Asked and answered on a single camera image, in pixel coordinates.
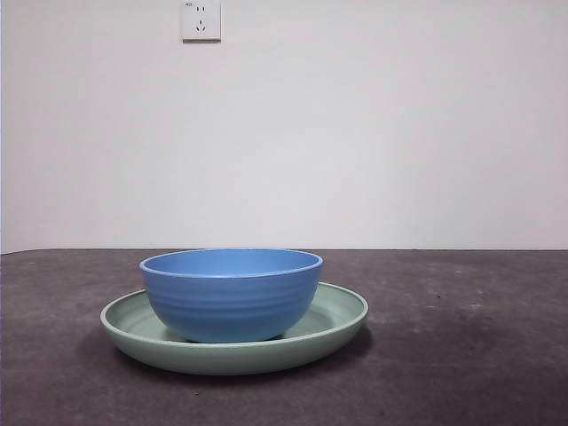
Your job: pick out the white wall socket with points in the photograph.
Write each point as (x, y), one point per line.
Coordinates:
(201, 24)

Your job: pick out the pale green plate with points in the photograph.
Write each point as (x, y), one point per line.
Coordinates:
(231, 359)

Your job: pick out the blue ribbed bowl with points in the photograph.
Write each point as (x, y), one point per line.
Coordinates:
(231, 302)

